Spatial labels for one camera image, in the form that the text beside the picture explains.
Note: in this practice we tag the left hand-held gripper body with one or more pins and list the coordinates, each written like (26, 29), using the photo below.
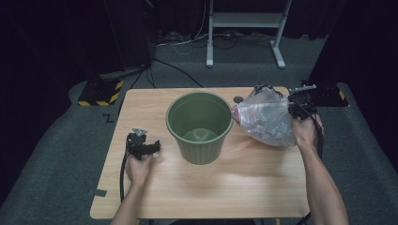
(135, 145)

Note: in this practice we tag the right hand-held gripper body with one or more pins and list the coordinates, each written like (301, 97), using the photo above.
(304, 103)

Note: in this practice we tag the clear plastic trash bag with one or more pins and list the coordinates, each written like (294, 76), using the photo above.
(266, 122)

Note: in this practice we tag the green plastic bin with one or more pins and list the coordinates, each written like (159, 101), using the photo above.
(200, 146)

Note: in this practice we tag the person's left hand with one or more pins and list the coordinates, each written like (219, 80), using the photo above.
(138, 172)

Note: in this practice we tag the person's right hand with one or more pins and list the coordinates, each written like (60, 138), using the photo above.
(306, 132)

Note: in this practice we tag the black base yellow striped edge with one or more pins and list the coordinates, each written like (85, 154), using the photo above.
(331, 95)
(97, 93)

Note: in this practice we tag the round grey table grommet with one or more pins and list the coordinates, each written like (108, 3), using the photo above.
(237, 99)

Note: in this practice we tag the grey tape piece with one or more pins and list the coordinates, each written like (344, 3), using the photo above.
(97, 192)

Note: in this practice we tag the black upright column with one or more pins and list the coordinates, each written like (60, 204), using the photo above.
(338, 40)

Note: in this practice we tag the black upright panel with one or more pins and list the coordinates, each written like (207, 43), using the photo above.
(131, 31)

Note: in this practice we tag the white metal stand frame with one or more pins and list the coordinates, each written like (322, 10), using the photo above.
(247, 19)

